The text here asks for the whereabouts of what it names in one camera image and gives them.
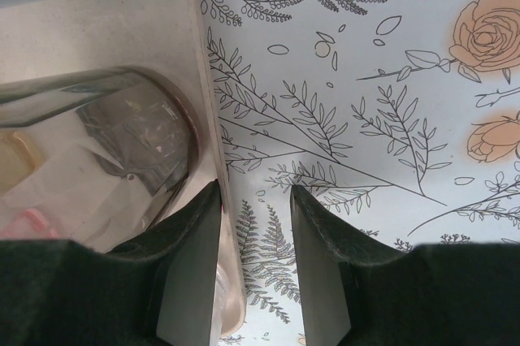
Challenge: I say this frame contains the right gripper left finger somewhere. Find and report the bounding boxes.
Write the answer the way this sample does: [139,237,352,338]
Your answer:
[108,180,224,346]

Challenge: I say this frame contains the red transparent plastic glass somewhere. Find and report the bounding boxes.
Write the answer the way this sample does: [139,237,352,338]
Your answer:
[0,206,58,241]

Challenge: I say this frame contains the grey transparent plastic glass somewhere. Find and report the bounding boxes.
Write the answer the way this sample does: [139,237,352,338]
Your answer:
[0,65,203,217]

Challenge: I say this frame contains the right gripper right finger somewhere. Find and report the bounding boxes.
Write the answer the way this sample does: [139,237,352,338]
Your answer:
[291,184,408,346]

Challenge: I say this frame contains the amber transparent plastic glass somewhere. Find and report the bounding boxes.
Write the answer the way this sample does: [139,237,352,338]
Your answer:
[0,130,41,197]

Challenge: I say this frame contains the clear plastic glass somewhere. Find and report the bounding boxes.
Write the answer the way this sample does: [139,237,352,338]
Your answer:
[0,134,194,252]

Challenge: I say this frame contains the pink rectangular tray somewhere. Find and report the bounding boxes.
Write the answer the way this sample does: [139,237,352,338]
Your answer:
[0,0,248,341]

